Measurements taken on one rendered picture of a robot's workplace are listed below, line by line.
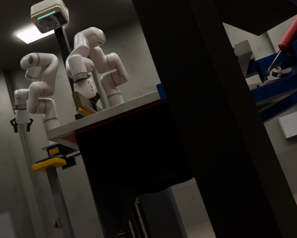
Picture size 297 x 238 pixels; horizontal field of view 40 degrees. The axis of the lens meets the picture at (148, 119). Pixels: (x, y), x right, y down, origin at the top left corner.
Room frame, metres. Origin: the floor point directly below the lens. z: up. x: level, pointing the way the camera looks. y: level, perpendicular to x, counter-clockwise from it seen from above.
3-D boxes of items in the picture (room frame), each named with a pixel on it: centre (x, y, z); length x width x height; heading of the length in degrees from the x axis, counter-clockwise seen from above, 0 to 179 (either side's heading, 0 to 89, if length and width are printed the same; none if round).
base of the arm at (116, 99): (2.43, 0.15, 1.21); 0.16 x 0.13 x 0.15; 172
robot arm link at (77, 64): (1.91, 0.23, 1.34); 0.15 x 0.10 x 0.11; 170
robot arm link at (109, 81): (2.41, 0.14, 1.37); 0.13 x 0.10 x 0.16; 80
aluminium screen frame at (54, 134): (1.85, -0.01, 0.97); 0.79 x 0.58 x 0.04; 85
